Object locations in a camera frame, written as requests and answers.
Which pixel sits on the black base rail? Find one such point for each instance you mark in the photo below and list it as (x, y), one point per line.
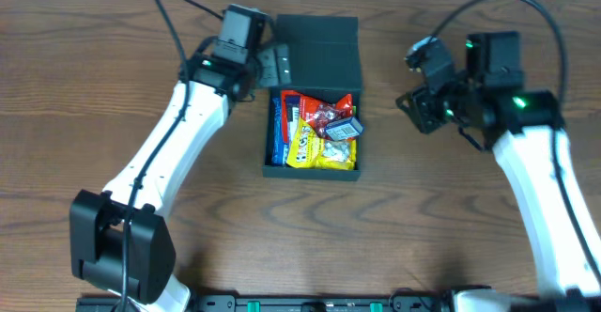
(305, 303)

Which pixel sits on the yellow candy bag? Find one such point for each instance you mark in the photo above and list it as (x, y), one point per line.
(309, 151)

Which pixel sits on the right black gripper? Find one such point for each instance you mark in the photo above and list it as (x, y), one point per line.
(423, 110)

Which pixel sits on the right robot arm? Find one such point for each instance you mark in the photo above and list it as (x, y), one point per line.
(525, 132)

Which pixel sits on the blue Eclipse gum pack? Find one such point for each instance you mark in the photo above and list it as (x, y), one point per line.
(344, 129)

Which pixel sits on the red Hacks candy bag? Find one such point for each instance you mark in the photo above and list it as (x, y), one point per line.
(315, 112)

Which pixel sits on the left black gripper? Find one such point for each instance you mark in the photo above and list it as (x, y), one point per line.
(273, 68)

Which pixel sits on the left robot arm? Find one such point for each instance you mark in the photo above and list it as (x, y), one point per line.
(119, 239)

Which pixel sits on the dark blue chocolate bar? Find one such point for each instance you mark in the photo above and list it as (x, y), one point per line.
(292, 111)

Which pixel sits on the long blue snack bar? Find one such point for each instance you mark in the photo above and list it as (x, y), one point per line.
(279, 150)

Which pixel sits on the dark green open box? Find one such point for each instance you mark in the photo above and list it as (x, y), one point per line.
(324, 63)

